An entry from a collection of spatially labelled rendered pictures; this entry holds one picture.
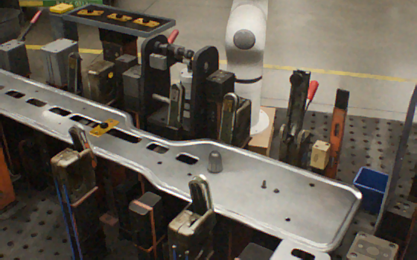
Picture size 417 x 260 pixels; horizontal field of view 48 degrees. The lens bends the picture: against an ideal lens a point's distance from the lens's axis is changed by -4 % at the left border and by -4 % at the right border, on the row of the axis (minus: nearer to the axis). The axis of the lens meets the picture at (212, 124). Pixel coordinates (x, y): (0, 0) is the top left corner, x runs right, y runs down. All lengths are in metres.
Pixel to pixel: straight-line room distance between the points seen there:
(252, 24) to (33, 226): 0.87
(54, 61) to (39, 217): 0.47
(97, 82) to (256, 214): 0.66
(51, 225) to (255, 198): 0.68
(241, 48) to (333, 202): 0.59
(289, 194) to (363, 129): 0.90
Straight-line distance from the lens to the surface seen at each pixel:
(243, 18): 1.44
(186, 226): 0.92
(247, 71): 1.55
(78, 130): 1.12
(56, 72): 1.56
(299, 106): 1.11
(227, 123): 1.23
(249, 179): 1.10
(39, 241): 1.45
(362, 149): 1.80
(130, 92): 1.41
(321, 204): 1.05
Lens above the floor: 1.67
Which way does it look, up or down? 32 degrees down
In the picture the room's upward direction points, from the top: straight up
